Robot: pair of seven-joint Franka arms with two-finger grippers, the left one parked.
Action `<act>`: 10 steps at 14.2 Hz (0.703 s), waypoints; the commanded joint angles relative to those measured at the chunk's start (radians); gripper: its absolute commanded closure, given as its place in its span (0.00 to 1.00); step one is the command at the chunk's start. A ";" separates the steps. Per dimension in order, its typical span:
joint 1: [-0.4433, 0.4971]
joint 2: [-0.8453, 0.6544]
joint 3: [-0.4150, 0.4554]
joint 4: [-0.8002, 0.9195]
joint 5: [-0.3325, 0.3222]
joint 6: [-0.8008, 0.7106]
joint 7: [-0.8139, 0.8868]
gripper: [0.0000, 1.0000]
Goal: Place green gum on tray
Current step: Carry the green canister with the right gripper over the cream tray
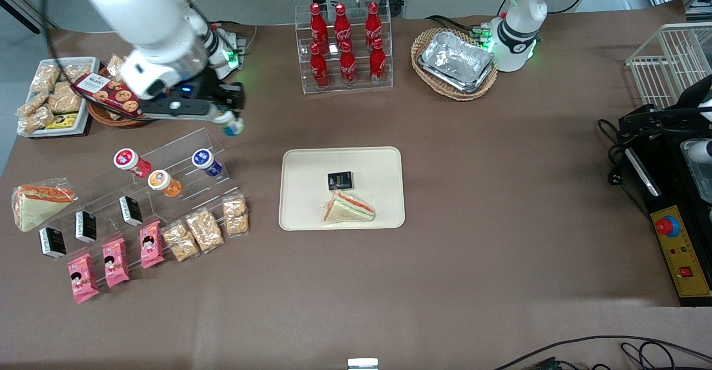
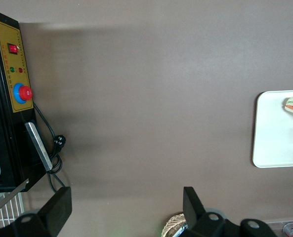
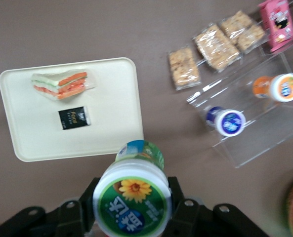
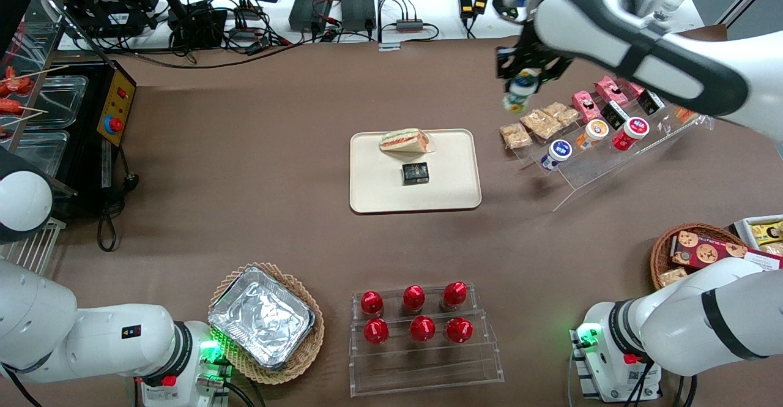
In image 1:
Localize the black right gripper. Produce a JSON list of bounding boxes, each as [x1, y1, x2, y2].
[[144, 75, 245, 121]]

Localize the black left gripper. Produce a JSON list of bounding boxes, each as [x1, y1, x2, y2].
[[619, 75, 712, 138]]

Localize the green gum bottle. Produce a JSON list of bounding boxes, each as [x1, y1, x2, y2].
[[217, 110, 245, 137]]

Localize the purple gum bottle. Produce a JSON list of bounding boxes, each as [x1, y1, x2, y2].
[[192, 149, 224, 177]]

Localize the orange gum bottle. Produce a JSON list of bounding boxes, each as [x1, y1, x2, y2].
[[147, 170, 182, 198]]

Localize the beige plastic tray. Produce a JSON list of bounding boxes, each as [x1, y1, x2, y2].
[[278, 146, 406, 231]]

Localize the red gum bottle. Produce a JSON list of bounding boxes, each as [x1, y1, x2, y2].
[[113, 148, 152, 178]]

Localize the white rectangular snack tray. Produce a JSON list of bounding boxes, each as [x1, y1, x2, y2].
[[17, 57, 101, 137]]

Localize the grey connector box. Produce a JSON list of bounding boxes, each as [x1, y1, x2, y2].
[[222, 29, 249, 55]]

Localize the clear acrylic tiered display stand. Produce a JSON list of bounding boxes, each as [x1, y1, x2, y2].
[[50, 128, 241, 273]]

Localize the black yellow control box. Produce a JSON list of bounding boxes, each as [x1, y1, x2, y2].
[[623, 131, 712, 308]]

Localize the red cola bottle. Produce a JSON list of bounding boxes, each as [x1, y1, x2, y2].
[[309, 3, 329, 49], [369, 37, 387, 84], [334, 3, 352, 45], [309, 43, 330, 90], [339, 41, 358, 87], [365, 1, 383, 42]]

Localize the red emergency stop button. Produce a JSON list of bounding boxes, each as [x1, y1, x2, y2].
[[655, 216, 680, 238]]

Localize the clear bagged rice crisp pack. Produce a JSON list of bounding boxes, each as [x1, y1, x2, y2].
[[161, 221, 201, 263], [222, 194, 250, 238], [185, 208, 225, 254]]

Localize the bagged puffed snack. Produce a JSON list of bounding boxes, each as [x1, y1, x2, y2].
[[31, 64, 61, 93], [18, 106, 56, 134], [17, 92, 50, 117], [49, 83, 84, 115], [106, 54, 128, 79], [60, 63, 92, 81]]

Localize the clear acrylic bottle rack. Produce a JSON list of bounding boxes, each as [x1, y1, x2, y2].
[[295, 0, 394, 94]]

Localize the red cookie box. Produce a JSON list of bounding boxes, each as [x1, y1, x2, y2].
[[72, 73, 143, 118]]

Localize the dark wicker snack basket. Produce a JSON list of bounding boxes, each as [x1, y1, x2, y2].
[[86, 64, 152, 128]]

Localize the small black square pack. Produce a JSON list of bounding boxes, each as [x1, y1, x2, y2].
[[327, 171, 354, 191]]

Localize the small black white box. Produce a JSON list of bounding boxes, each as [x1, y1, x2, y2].
[[118, 195, 144, 227], [39, 227, 67, 259], [75, 210, 98, 243]]

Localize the small wrapped triangle sandwich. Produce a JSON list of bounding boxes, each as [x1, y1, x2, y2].
[[320, 190, 376, 225]]

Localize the pink snack pack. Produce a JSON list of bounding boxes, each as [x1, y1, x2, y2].
[[139, 221, 166, 269], [102, 238, 131, 288], [67, 253, 101, 304]]

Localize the yellow snack pack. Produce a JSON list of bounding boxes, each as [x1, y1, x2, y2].
[[44, 113, 78, 130]]

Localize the light wicker basket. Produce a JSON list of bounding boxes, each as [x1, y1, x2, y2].
[[411, 27, 499, 102]]

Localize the stacked aluminium foil trays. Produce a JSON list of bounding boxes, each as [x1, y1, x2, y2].
[[417, 31, 497, 93]]

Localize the large wrapped triangle sandwich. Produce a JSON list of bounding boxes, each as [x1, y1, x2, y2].
[[11, 178, 78, 233]]

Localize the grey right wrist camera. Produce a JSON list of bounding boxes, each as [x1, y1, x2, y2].
[[146, 100, 220, 121]]

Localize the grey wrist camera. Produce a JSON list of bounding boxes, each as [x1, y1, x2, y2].
[[146, 100, 220, 121], [681, 139, 712, 164]]

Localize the white wire basket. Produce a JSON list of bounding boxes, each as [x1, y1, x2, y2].
[[626, 22, 712, 109]]

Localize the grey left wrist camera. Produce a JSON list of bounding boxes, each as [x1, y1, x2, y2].
[[681, 139, 712, 164]]

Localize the black cable with plug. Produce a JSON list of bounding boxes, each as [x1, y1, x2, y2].
[[598, 117, 651, 220]]

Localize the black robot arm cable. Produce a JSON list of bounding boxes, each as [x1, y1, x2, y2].
[[41, 0, 78, 90]]

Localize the black base cable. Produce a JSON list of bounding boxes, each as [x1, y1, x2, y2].
[[426, 15, 490, 40]]

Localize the black floor cables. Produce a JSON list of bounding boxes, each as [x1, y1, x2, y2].
[[492, 335, 712, 370]]

